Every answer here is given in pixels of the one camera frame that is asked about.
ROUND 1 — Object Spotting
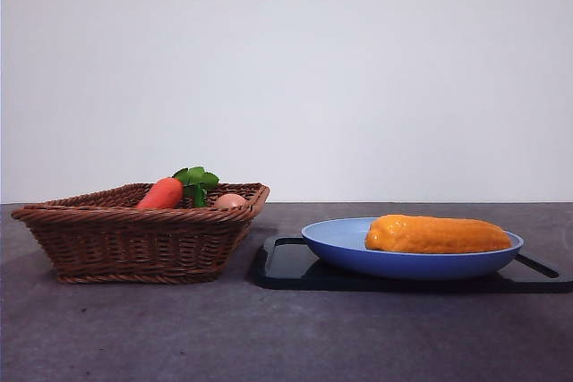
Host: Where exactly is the blue round plate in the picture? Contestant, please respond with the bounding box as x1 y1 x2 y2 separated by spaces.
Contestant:
300 216 526 282

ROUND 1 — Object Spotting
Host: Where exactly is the yellow corn cob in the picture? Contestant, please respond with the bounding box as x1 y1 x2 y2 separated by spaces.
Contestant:
364 214 513 254

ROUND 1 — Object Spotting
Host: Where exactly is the brown wicker basket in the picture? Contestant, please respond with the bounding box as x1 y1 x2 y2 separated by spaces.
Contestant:
11 182 271 285

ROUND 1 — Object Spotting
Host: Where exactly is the pale brown egg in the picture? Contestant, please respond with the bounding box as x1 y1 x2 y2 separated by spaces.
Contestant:
211 192 248 210

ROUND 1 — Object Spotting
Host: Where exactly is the black rectangular tray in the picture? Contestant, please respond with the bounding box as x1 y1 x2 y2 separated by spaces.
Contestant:
250 233 573 293

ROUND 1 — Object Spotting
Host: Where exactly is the orange carrot with green leaves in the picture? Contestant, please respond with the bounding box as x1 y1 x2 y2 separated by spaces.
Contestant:
135 166 220 210

